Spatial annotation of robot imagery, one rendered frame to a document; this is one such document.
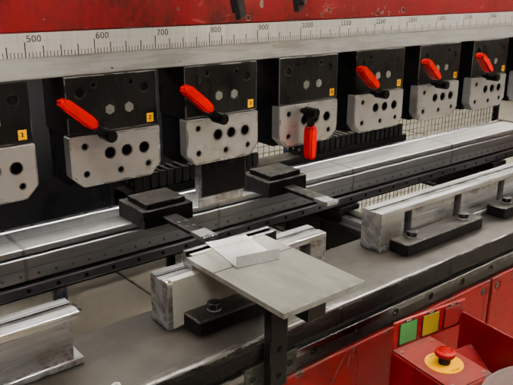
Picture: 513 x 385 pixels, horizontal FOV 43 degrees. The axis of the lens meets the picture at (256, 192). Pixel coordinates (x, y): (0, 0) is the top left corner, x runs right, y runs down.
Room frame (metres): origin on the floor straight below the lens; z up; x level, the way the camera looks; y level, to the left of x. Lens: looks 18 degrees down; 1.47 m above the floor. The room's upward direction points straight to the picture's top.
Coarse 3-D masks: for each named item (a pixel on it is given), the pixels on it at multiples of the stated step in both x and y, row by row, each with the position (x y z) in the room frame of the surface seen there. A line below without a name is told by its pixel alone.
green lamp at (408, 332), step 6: (402, 324) 1.13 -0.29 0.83; (408, 324) 1.14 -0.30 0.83; (414, 324) 1.14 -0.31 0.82; (402, 330) 1.13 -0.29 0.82; (408, 330) 1.14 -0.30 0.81; (414, 330) 1.14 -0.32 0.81; (402, 336) 1.13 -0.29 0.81; (408, 336) 1.14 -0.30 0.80; (414, 336) 1.14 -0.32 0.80; (402, 342) 1.13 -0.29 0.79
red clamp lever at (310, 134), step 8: (304, 112) 1.18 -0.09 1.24; (312, 112) 1.16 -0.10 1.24; (312, 120) 1.17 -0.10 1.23; (312, 128) 1.17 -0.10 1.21; (304, 136) 1.18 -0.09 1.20; (312, 136) 1.17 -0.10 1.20; (304, 144) 1.18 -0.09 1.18; (312, 144) 1.17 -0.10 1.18; (304, 152) 1.18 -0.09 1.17; (312, 152) 1.17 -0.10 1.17
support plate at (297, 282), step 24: (264, 240) 1.15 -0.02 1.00; (192, 264) 1.05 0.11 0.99; (216, 264) 1.03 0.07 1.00; (264, 264) 1.04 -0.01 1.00; (288, 264) 1.04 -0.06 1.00; (312, 264) 1.04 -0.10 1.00; (240, 288) 0.94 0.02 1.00; (264, 288) 0.94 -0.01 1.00; (288, 288) 0.94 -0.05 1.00; (312, 288) 0.94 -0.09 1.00; (336, 288) 0.95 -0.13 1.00; (288, 312) 0.87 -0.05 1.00
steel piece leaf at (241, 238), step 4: (236, 236) 1.16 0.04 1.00; (240, 236) 1.16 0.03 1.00; (244, 236) 1.16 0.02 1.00; (220, 240) 1.14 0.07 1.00; (224, 240) 1.14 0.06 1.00; (228, 240) 1.14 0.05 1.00; (232, 240) 1.14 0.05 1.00; (236, 240) 1.14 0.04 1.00; (240, 240) 1.14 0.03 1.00; (244, 240) 1.14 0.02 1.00; (248, 240) 1.14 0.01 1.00; (208, 244) 1.12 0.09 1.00; (212, 244) 1.12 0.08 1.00; (216, 244) 1.12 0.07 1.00; (220, 244) 1.12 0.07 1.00; (224, 244) 1.12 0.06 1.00
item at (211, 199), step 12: (204, 168) 1.10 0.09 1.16; (216, 168) 1.12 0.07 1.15; (228, 168) 1.13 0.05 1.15; (240, 168) 1.15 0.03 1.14; (204, 180) 1.10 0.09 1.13; (216, 180) 1.12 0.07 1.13; (228, 180) 1.13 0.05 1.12; (240, 180) 1.15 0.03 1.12; (204, 192) 1.10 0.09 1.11; (216, 192) 1.12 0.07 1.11; (228, 192) 1.14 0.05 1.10; (240, 192) 1.16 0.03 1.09; (204, 204) 1.11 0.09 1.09
